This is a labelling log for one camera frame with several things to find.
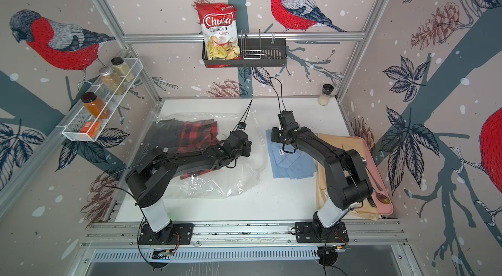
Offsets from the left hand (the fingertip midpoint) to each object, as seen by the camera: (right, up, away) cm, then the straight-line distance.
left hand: (252, 139), depth 91 cm
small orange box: (-55, +7, -24) cm, 61 cm away
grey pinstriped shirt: (-46, +1, +9) cm, 47 cm away
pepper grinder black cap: (+43, +27, +19) cm, 54 cm away
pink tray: (+56, -3, +7) cm, 57 cm away
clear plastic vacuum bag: (-2, -16, -6) cm, 17 cm away
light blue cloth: (+17, -11, +1) cm, 20 cm away
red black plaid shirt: (-29, 0, +9) cm, 31 cm away
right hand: (+11, +3, +2) cm, 11 cm away
